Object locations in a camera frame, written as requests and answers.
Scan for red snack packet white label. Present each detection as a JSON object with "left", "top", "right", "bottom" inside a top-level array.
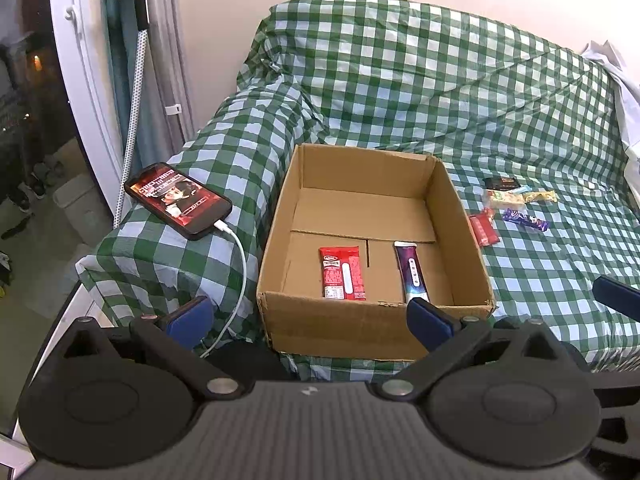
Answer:
[{"left": 319, "top": 246, "right": 367, "bottom": 302}]

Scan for grey curtain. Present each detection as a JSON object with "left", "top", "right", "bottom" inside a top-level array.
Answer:
[{"left": 100, "top": 0, "right": 197, "bottom": 161}]

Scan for small red snack packet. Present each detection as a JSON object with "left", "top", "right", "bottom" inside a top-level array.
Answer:
[{"left": 467, "top": 208, "right": 501, "bottom": 248}]

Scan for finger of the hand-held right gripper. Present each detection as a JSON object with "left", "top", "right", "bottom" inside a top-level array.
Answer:
[{"left": 592, "top": 276, "right": 640, "bottom": 323}]

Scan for black smartphone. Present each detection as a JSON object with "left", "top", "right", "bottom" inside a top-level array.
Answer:
[{"left": 123, "top": 161, "right": 233, "bottom": 241}]

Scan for white door frame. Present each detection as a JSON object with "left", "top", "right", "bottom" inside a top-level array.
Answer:
[{"left": 47, "top": 0, "right": 126, "bottom": 221}]

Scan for striped braided hose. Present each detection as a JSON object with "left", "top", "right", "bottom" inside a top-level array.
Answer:
[{"left": 114, "top": 29, "right": 149, "bottom": 228}]

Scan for white cloth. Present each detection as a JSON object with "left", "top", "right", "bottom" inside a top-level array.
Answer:
[{"left": 580, "top": 40, "right": 640, "bottom": 161}]

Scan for dark shoes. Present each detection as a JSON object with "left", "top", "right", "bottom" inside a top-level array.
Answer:
[{"left": 2, "top": 157, "right": 66, "bottom": 238}]

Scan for white charging cable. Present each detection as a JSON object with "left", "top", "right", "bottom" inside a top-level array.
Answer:
[{"left": 200, "top": 220, "right": 248, "bottom": 359}]

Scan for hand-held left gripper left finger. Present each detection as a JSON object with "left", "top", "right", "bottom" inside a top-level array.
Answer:
[{"left": 60, "top": 296, "right": 246, "bottom": 402}]

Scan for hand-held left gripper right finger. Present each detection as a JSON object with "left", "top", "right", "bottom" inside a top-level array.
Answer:
[{"left": 367, "top": 297, "right": 576, "bottom": 401}]

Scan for brown cardboard box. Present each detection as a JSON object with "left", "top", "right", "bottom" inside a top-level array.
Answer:
[{"left": 256, "top": 143, "right": 497, "bottom": 362}]

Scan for purple snack packet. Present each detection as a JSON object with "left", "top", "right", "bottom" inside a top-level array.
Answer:
[{"left": 501, "top": 208, "right": 551, "bottom": 233}]

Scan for clear packet of pale snacks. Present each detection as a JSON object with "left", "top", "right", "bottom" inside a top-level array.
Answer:
[{"left": 482, "top": 189, "right": 526, "bottom": 210}]

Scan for long purple snack bar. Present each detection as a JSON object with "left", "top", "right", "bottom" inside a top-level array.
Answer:
[{"left": 393, "top": 241, "right": 432, "bottom": 305}]

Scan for white bin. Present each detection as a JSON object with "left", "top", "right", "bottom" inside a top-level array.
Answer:
[{"left": 52, "top": 172, "right": 113, "bottom": 233}]

